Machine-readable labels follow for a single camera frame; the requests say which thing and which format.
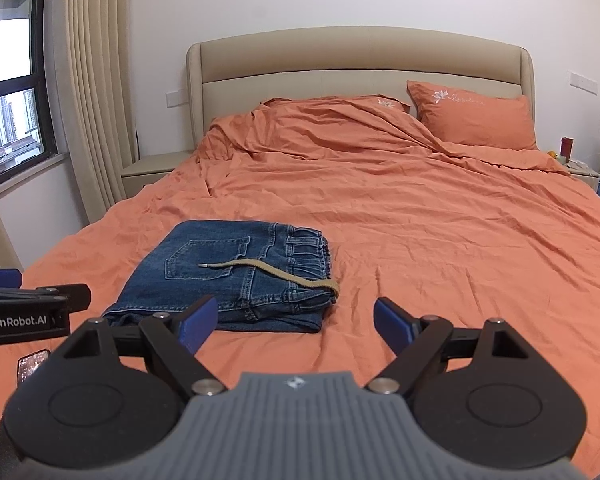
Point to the beige pleated curtain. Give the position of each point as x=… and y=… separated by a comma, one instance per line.
x=100, y=90

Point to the smartphone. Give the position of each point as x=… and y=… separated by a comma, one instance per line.
x=32, y=366

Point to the dark framed window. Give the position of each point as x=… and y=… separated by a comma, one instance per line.
x=10, y=100

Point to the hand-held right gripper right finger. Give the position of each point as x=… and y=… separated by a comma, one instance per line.
x=392, y=329

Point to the beige padded headboard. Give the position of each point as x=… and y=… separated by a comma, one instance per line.
x=330, y=60

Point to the beige nightstand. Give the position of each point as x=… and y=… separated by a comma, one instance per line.
x=585, y=176
x=152, y=167

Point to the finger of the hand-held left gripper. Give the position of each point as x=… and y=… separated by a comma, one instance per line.
x=0, y=278
x=55, y=294

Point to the white wall switch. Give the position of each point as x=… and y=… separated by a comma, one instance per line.
x=582, y=82
x=175, y=98

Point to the blue denim pants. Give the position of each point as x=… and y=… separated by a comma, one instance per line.
x=205, y=260

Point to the orange embroidered pillow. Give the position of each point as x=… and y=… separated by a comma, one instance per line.
x=375, y=102
x=475, y=117

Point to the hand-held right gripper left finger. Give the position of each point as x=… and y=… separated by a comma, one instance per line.
x=199, y=326

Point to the red cup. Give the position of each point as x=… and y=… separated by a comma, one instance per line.
x=566, y=148

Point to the orange bed cover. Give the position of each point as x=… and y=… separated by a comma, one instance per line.
x=430, y=240

